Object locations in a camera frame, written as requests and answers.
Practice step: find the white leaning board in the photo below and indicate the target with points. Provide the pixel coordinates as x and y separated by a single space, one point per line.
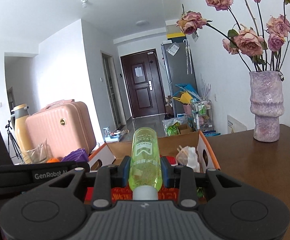
235 126

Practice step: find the round ceiling light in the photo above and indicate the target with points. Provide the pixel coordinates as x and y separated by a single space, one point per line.
142 23

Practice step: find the white wall paper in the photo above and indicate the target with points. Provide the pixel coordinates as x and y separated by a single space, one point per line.
195 37

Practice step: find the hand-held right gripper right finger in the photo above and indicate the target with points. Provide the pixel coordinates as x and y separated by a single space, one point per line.
163 171

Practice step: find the small orange object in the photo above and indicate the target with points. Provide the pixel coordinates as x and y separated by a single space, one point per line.
53 160

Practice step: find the green printed plastic bag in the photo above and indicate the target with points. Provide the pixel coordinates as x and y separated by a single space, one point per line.
171 130

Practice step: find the green clear plastic bottle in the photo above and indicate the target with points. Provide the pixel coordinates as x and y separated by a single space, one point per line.
145 160

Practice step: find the purple ceramic vase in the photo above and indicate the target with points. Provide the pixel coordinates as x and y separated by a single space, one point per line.
266 105

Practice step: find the yellow bag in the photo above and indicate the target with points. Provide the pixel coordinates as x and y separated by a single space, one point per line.
185 97

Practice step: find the black tripod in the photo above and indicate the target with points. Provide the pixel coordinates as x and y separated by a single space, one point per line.
9 129

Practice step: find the blue and white carton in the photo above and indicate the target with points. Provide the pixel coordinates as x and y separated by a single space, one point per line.
211 133

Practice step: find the clear glass beaker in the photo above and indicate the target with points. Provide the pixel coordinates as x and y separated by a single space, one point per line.
36 155

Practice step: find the glass side door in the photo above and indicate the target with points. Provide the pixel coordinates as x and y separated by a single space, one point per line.
111 90

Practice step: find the white folded umbrella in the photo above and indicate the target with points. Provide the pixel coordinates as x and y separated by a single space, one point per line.
187 57

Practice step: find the yellow thermos jug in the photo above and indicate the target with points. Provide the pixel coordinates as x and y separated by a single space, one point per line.
21 130

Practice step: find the white paper sheet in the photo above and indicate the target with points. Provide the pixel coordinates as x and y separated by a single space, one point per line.
138 71

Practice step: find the blue bag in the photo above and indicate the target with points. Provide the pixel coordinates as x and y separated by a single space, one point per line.
188 87

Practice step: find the small brown cardboard box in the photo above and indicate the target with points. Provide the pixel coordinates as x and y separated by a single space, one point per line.
185 129

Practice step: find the pink hard suitcase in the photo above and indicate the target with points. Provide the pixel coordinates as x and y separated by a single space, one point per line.
60 130

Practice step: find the small wooden stool with tray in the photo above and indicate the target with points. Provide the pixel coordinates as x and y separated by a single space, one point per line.
113 137

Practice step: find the grey refrigerator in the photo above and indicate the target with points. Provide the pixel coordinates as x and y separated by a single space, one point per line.
178 65

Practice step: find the bunch of dried pink roses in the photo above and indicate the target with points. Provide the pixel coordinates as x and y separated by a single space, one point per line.
250 42

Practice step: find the orange and white cardboard box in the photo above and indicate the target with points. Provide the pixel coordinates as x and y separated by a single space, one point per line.
172 142

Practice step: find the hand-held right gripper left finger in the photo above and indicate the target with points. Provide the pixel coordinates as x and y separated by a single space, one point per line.
125 171

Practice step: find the yellow and black box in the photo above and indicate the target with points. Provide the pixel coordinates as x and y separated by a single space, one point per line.
175 34

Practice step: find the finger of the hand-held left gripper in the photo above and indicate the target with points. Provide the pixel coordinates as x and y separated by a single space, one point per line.
81 165

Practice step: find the metal storage cart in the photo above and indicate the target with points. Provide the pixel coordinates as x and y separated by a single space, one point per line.
201 115

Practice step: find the pink bucket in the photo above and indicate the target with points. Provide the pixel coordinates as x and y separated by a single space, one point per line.
187 110

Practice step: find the green wrapper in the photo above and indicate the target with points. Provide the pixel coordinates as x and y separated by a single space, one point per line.
201 192

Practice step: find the clear plastic pouch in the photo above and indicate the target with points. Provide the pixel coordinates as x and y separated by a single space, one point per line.
173 49

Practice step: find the dark brown entrance door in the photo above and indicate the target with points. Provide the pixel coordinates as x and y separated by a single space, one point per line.
142 92

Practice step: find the purple silicone mold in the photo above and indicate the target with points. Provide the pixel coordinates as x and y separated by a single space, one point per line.
75 155

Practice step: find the dried lavender bundle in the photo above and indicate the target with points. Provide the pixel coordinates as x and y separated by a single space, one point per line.
206 90

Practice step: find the clear plastic snack bag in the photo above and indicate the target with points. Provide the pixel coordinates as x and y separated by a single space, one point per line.
187 157

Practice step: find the red printed package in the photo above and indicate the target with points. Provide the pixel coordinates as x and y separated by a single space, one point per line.
120 194

